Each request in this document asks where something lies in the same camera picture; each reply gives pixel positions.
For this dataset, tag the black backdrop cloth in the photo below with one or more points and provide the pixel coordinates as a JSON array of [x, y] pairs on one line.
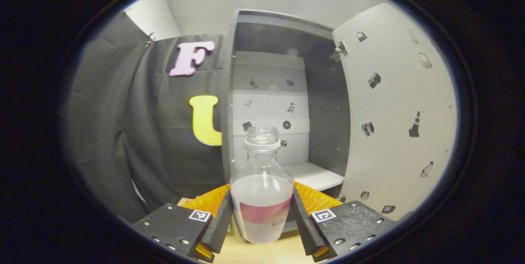
[[156, 141]]

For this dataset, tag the grey cabinet door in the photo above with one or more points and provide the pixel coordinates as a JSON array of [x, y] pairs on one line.
[[393, 92]]

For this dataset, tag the metal cabinet hinge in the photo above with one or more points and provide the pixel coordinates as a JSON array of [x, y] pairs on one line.
[[339, 48]]

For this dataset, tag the dark grey cabinet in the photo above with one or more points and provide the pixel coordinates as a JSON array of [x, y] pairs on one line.
[[324, 112]]

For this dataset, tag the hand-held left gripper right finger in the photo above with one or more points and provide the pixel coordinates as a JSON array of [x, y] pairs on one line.
[[305, 227]]

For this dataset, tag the clear glass bottle red label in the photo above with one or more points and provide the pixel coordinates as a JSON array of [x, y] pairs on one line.
[[262, 198]]

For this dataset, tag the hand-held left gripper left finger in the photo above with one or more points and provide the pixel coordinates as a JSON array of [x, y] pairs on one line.
[[221, 227]]

